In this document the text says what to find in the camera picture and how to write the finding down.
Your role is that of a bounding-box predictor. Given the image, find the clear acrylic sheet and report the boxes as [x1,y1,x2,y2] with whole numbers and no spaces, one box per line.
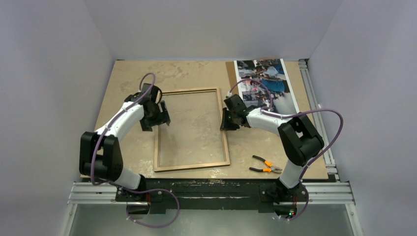
[158,90,226,167]

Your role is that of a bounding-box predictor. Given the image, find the black wooden picture frame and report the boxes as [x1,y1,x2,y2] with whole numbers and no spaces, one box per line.
[153,87,231,172]

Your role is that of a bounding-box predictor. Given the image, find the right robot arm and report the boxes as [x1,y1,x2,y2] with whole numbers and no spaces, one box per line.
[220,94,324,200]

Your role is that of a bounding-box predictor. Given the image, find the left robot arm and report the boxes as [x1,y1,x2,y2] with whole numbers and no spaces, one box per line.
[79,83,170,201]

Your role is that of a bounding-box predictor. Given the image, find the printed photo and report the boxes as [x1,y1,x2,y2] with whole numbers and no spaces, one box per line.
[234,59,300,115]

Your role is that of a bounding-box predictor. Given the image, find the brown cardboard backing board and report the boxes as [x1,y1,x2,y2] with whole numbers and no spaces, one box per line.
[225,60,302,118]

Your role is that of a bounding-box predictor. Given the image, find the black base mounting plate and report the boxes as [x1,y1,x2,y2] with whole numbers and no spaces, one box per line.
[115,178,309,219]

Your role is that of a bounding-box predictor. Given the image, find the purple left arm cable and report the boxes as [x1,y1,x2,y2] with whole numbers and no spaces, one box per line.
[90,72,180,229]

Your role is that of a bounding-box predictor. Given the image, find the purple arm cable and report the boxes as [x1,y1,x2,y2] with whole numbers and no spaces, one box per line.
[90,72,180,229]
[226,78,344,222]

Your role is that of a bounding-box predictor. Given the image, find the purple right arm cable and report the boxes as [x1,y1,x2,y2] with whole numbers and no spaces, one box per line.
[226,78,344,222]

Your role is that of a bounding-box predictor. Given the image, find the orange handled pliers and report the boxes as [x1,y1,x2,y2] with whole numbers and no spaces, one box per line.
[249,155,283,174]

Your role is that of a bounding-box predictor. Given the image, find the aluminium rail right side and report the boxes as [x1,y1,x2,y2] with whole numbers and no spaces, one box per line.
[298,59,341,183]

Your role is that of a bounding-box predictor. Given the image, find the aluminium rail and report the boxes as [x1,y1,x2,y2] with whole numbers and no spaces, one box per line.
[298,59,341,183]
[67,182,355,205]

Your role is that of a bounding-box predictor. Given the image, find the aluminium rail front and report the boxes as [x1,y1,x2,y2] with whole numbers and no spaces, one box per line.
[67,182,355,205]

